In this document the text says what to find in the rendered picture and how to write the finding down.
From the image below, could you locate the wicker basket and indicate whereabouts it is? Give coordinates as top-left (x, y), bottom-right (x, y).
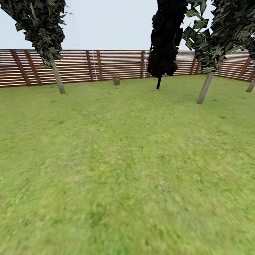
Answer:
top-left (113, 76), bottom-right (120, 85)

